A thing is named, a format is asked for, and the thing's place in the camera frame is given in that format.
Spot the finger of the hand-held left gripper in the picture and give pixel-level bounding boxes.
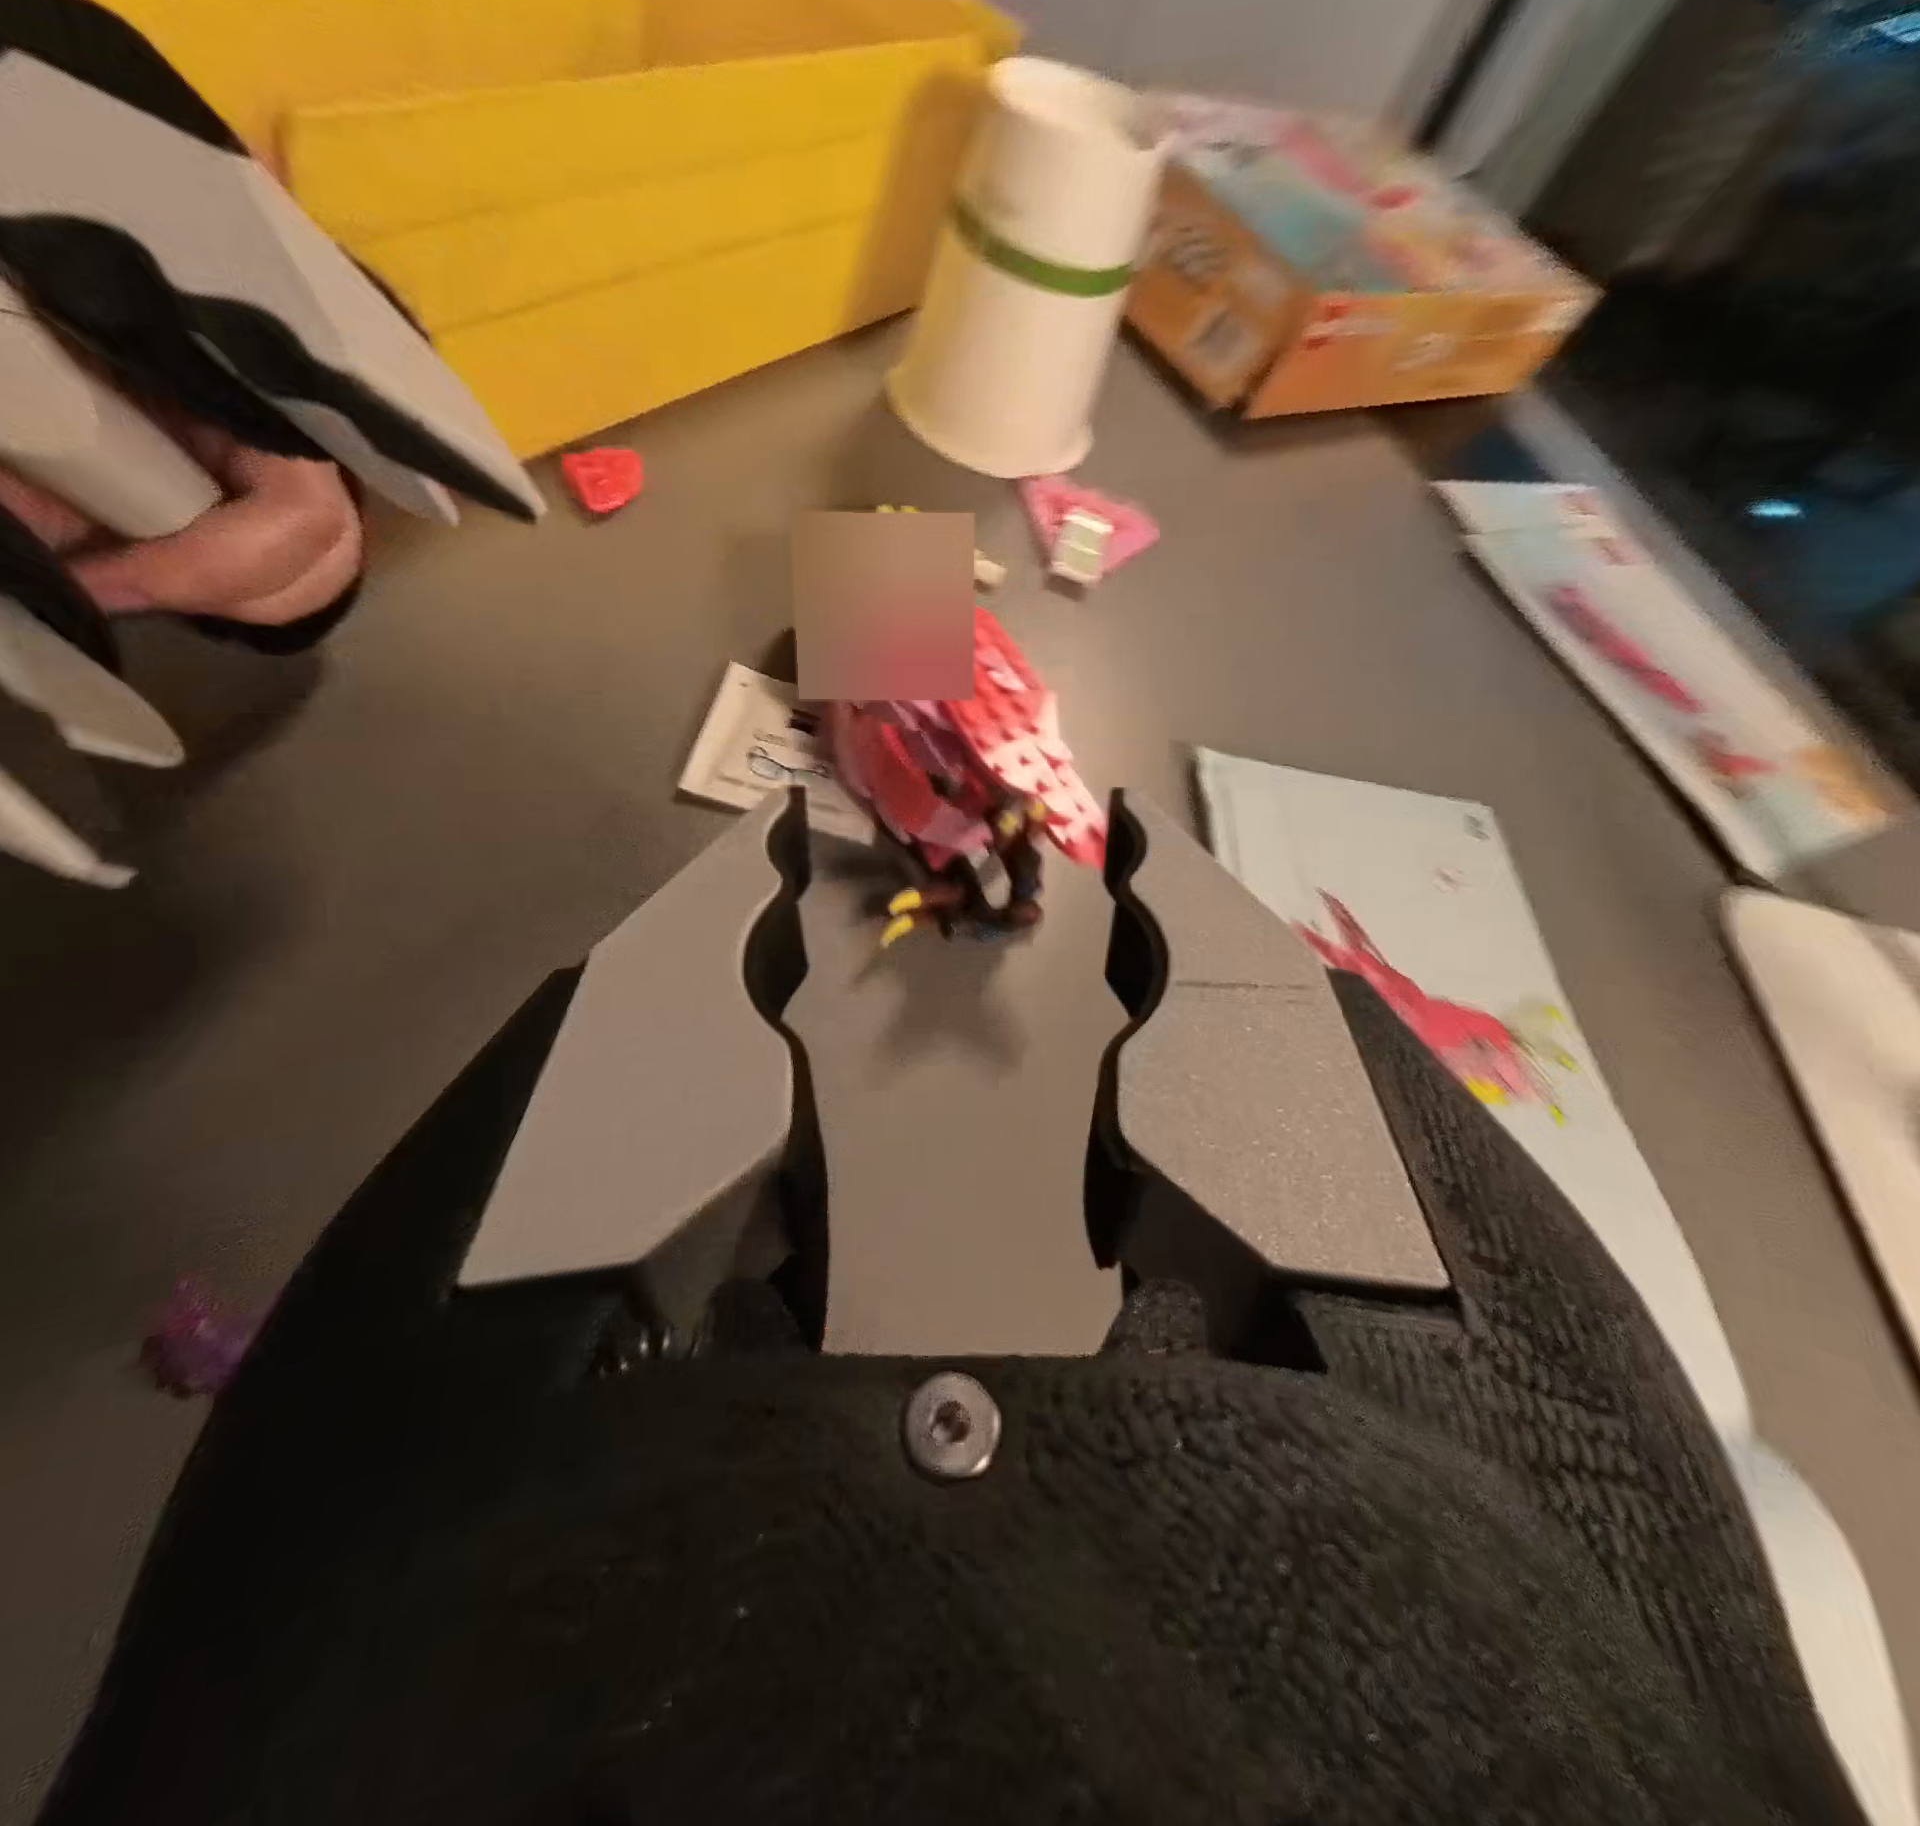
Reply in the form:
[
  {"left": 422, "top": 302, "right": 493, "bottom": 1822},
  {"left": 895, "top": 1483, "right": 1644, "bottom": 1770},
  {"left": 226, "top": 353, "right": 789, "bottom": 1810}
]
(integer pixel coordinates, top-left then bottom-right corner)
[
  {"left": 0, "top": 47, "right": 546, "bottom": 526},
  {"left": 0, "top": 591, "right": 185, "bottom": 894}
]

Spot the instruction booklet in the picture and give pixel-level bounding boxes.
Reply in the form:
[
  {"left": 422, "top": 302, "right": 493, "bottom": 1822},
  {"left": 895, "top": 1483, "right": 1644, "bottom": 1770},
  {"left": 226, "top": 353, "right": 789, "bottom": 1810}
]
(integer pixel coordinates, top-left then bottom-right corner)
[{"left": 1430, "top": 478, "right": 1902, "bottom": 883}]

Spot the white green-striped paper cup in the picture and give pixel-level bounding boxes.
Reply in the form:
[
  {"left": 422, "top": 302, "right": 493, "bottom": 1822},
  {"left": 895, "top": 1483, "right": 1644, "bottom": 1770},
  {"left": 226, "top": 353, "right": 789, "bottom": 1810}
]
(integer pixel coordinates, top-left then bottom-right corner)
[{"left": 882, "top": 53, "right": 1168, "bottom": 481}]

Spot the small white paper slip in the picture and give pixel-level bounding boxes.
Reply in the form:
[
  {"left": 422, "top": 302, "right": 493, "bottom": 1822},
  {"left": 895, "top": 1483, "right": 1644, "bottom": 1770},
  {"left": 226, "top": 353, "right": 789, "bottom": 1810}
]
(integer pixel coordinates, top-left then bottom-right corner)
[{"left": 676, "top": 659, "right": 882, "bottom": 848}]

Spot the pink toy brick piece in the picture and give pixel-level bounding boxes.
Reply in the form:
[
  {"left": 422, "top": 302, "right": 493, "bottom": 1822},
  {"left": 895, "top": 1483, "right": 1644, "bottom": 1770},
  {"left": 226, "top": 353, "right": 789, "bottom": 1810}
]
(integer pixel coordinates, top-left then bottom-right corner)
[{"left": 1018, "top": 470, "right": 1161, "bottom": 601}]

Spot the colourful toy set box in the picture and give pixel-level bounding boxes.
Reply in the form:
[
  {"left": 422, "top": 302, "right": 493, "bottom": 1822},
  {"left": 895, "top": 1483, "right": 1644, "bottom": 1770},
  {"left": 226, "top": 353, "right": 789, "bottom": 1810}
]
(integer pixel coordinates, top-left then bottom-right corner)
[{"left": 1122, "top": 91, "right": 1605, "bottom": 421}]

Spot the red toy brick model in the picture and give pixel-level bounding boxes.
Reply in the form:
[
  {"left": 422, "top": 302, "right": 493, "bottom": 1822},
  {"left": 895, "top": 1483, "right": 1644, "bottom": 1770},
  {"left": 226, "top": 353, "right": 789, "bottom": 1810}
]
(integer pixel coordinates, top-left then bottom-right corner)
[{"left": 815, "top": 601, "right": 1113, "bottom": 954}]

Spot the person's left hand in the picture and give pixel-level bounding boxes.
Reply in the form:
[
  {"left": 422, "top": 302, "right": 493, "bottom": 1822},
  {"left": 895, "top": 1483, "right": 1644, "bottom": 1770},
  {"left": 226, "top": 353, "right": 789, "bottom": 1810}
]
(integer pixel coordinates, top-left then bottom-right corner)
[{"left": 0, "top": 448, "right": 368, "bottom": 653}]

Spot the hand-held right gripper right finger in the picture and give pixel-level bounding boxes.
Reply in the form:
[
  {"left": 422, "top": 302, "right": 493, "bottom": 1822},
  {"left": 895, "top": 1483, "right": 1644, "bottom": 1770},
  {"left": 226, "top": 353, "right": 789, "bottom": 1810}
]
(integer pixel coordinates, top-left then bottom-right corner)
[{"left": 1098, "top": 788, "right": 1451, "bottom": 1295}]

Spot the yellow plastic bin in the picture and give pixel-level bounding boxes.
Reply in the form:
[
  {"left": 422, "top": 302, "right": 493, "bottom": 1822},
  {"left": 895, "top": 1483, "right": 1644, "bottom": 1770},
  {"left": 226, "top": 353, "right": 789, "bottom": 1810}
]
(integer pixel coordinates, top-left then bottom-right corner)
[{"left": 0, "top": 0, "right": 1025, "bottom": 465}]

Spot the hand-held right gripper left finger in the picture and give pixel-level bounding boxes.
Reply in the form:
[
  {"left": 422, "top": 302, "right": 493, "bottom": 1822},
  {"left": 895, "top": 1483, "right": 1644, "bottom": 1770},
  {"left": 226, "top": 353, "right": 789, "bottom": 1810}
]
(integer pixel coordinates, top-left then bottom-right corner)
[{"left": 456, "top": 788, "right": 814, "bottom": 1290}]

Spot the instruction sheet with red figure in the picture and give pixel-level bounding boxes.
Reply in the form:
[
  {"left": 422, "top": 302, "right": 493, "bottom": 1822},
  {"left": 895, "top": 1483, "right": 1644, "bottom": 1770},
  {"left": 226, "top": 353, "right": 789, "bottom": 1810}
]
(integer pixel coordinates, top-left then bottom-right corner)
[{"left": 1189, "top": 743, "right": 1920, "bottom": 1826}]

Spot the purple toy brick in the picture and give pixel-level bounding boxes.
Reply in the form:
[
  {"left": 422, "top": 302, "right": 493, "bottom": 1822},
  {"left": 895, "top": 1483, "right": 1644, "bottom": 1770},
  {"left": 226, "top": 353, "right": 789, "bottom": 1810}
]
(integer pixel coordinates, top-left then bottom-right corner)
[{"left": 140, "top": 1274, "right": 260, "bottom": 1397}]

